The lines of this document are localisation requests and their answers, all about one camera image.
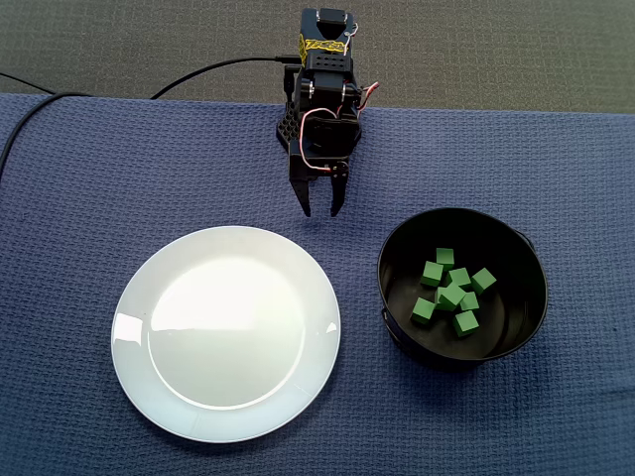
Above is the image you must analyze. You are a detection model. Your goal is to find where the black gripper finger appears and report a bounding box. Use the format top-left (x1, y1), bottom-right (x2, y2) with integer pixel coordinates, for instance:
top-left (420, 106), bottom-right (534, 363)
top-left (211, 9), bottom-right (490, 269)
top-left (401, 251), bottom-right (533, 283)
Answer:
top-left (327, 173), bottom-right (350, 218)
top-left (289, 176), bottom-right (314, 218)

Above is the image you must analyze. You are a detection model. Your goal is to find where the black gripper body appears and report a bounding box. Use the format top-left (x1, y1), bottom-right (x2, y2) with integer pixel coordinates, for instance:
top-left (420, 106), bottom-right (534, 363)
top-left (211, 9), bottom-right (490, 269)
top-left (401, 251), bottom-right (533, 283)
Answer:
top-left (288, 105), bottom-right (362, 183)

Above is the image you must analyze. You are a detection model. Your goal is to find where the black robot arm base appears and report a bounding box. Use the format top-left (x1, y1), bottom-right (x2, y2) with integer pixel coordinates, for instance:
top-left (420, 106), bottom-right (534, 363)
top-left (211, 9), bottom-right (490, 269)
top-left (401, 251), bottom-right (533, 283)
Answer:
top-left (275, 111), bottom-right (364, 153)

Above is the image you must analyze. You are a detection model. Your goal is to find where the black round container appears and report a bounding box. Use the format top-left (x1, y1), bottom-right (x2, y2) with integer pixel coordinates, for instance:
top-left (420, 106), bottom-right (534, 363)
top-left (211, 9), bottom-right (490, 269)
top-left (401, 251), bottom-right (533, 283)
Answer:
top-left (376, 207), bottom-right (550, 373)

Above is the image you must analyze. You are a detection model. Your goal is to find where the white round plate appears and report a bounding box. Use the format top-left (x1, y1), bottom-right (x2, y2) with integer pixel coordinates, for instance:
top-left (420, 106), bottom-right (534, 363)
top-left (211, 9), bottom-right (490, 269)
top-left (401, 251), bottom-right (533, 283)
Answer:
top-left (110, 225), bottom-right (342, 444)

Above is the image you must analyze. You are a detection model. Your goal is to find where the blue woven table mat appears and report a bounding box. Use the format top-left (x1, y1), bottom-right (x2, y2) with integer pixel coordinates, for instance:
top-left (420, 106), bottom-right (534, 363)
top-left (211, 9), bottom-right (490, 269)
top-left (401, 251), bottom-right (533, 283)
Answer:
top-left (0, 92), bottom-right (635, 476)

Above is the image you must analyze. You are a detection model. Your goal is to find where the red white servo wire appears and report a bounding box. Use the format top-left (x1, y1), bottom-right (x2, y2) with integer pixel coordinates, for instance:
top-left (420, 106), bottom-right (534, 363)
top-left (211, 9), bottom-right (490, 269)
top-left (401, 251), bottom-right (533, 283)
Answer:
top-left (356, 81), bottom-right (381, 111)
top-left (299, 107), bottom-right (344, 176)
top-left (340, 23), bottom-right (360, 57)

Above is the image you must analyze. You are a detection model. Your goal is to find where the black cable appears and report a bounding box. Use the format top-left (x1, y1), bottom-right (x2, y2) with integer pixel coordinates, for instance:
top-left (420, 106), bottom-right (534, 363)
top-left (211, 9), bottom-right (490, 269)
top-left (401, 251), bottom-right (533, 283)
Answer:
top-left (0, 54), bottom-right (304, 173)
top-left (0, 71), bottom-right (56, 95)

